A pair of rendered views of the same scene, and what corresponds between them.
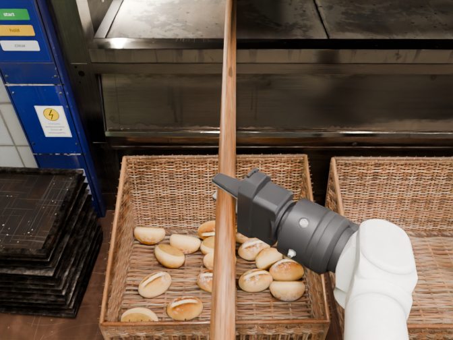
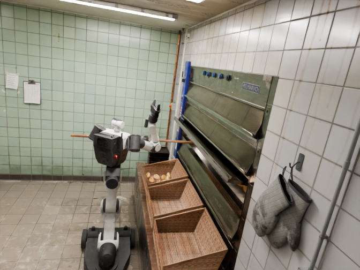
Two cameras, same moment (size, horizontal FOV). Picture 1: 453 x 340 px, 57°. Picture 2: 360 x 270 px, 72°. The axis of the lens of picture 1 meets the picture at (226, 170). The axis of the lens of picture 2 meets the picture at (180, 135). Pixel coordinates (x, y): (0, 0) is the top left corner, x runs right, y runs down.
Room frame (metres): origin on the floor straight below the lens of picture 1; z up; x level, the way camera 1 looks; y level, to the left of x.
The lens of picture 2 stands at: (0.08, -2.81, 2.09)
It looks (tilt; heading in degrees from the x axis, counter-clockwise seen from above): 16 degrees down; 75
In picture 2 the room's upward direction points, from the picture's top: 8 degrees clockwise
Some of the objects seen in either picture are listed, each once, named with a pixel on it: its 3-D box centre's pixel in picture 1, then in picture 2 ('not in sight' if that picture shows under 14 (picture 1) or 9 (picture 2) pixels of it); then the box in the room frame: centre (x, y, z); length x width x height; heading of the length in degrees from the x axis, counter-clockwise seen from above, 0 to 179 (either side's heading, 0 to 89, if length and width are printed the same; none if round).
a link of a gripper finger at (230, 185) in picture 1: (231, 183); not in sight; (0.46, -0.01, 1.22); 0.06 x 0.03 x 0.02; 54
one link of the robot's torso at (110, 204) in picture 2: not in sight; (111, 190); (0.09, -0.48, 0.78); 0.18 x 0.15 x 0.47; 179
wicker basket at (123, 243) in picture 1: (215, 246); (163, 175); (0.71, 0.03, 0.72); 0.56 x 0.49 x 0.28; 91
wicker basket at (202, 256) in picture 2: not in sight; (186, 240); (0.70, -1.17, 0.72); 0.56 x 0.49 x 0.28; 89
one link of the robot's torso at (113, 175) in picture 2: not in sight; (112, 174); (0.09, -0.55, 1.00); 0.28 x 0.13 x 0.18; 89
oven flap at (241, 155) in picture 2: not in sight; (208, 127); (0.97, -0.55, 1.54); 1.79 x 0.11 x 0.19; 90
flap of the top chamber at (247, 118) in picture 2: not in sight; (212, 100); (0.97, -0.55, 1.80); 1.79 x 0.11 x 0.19; 90
